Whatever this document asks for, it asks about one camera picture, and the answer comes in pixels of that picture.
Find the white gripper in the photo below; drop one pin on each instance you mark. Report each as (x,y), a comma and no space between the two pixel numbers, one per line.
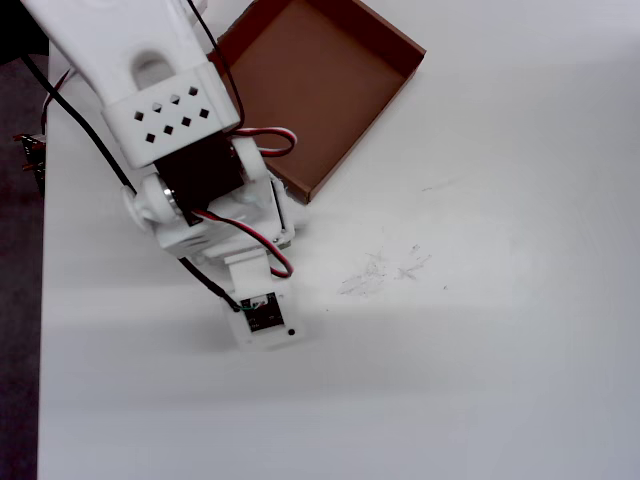
(283,214)

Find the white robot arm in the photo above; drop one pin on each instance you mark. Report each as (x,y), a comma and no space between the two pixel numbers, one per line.
(150,100)

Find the brown cardboard box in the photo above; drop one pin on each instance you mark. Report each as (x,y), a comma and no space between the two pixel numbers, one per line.
(310,90)

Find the small circuit board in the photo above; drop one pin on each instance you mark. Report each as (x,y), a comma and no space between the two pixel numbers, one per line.
(35,160)

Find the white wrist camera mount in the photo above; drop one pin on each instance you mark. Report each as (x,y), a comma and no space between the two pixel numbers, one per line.
(250,282)

